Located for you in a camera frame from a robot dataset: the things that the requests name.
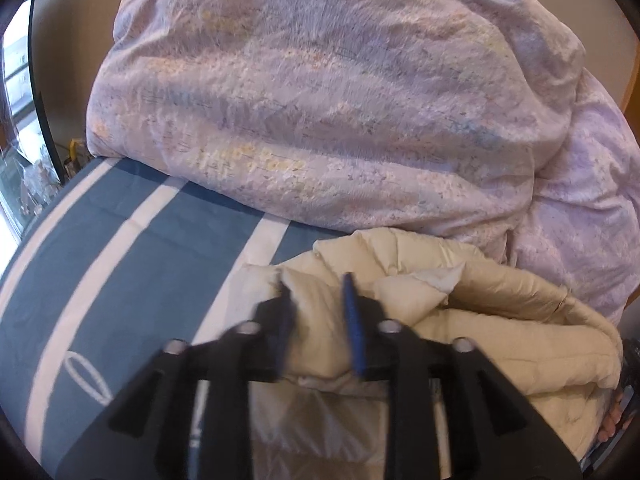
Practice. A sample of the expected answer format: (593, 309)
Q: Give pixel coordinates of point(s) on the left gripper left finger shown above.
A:
(186, 413)

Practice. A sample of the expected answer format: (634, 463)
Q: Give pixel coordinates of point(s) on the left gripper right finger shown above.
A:
(493, 432)

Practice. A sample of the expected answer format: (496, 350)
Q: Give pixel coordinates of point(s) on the beige quilted down jacket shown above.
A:
(321, 422)

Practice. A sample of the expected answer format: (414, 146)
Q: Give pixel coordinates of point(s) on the person's right hand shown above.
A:
(612, 419)

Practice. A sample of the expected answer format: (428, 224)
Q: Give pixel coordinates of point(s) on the blue white striped bed sheet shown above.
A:
(123, 260)

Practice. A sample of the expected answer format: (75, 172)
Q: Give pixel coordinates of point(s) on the cluttered bedside items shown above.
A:
(29, 187)

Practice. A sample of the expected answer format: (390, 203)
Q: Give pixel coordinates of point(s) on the lilac floral duvet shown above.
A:
(475, 120)

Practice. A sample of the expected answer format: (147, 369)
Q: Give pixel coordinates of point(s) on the leaning wall mirror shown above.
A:
(28, 130)

